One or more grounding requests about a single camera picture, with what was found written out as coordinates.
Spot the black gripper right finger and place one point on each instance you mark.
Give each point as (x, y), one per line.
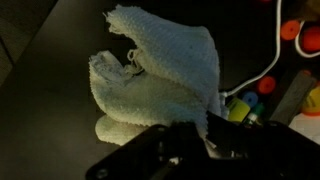
(266, 153)

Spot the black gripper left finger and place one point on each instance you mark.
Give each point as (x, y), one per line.
(150, 153)

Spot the white terry towel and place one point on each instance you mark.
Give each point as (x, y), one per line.
(160, 86)

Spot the dark grey block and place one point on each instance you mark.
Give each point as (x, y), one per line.
(293, 98)

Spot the orange plastic disc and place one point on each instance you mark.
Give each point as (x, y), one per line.
(266, 85)
(311, 39)
(290, 30)

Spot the yellow plastic cup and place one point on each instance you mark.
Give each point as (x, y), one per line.
(313, 100)

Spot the brown plush toy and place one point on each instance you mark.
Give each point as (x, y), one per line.
(311, 8)

